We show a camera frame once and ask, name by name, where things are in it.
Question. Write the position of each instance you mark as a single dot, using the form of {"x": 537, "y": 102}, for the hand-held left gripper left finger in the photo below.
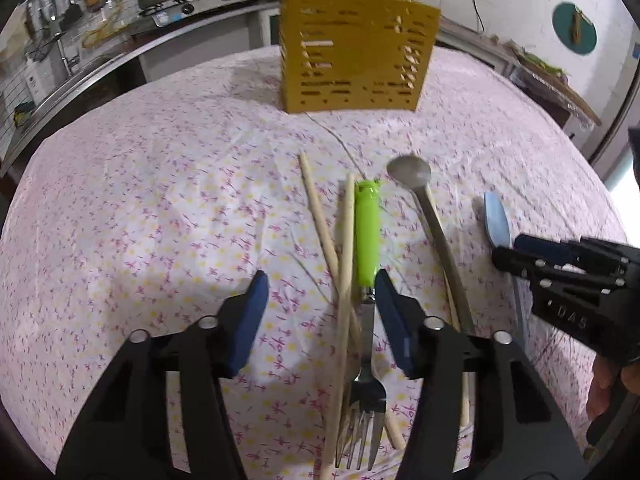
{"x": 250, "y": 310}

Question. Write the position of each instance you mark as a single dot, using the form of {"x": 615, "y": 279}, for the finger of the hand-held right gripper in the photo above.
{"x": 520, "y": 262}
{"x": 540, "y": 246}

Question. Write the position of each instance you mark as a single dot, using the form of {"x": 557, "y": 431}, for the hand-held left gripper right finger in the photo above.
{"x": 395, "y": 320}

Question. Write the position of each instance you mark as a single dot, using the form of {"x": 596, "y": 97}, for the light blue spoon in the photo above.
{"x": 497, "y": 220}

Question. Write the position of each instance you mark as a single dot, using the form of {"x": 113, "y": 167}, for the grey metal spoon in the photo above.
{"x": 409, "y": 172}

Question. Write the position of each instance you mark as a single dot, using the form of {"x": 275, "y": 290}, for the yellow perforated utensil holder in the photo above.
{"x": 350, "y": 60}

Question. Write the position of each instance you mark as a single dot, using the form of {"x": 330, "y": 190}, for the person's right hand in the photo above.
{"x": 602, "y": 385}

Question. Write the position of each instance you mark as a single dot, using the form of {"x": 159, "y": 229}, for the pink floral tablecloth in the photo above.
{"x": 175, "y": 210}

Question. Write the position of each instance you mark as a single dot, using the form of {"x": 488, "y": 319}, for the wooden cutting board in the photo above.
{"x": 565, "y": 90}

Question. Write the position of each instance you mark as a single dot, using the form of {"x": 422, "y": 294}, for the green chili peppers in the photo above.
{"x": 540, "y": 61}

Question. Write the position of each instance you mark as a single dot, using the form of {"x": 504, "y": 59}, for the round green hanging board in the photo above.
{"x": 587, "y": 25}

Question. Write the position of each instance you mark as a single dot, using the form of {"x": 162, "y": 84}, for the steel kitchen counter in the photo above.
{"x": 150, "y": 42}

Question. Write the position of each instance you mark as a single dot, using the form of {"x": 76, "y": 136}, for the steel gas stove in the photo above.
{"x": 210, "y": 2}

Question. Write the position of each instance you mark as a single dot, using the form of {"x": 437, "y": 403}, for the white soap bottle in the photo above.
{"x": 35, "y": 82}

